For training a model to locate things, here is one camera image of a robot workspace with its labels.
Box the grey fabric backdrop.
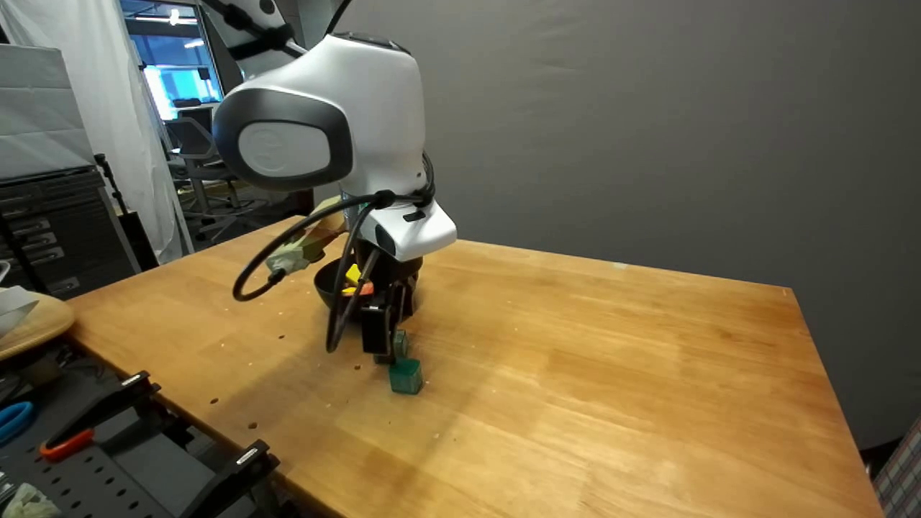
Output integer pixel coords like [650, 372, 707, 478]
[326, 0, 921, 455]

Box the black perforated side table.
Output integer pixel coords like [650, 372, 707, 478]
[0, 333, 292, 518]

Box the blue round object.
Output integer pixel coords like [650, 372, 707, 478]
[0, 396, 41, 446]

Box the green wooden block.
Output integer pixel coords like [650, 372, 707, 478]
[385, 353, 427, 396]

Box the black drawer cabinet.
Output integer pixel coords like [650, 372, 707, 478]
[0, 164, 148, 298]

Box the white plastic part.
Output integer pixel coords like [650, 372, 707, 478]
[0, 478, 63, 518]

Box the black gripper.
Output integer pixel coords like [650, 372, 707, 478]
[358, 251, 423, 364]

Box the grey checked fabric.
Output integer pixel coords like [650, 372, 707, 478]
[872, 415, 921, 518]

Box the black office chair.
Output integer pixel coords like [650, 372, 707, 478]
[168, 111, 248, 248]

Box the black bowl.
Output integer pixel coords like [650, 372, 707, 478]
[315, 256, 427, 323]

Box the white crumpled cloth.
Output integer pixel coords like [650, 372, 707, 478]
[0, 281, 43, 337]

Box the round wooden board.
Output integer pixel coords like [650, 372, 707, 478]
[0, 288, 80, 364]

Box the pale grey box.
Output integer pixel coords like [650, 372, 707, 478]
[0, 39, 103, 184]

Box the blue lit window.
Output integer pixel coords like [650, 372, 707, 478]
[120, 0, 222, 108]

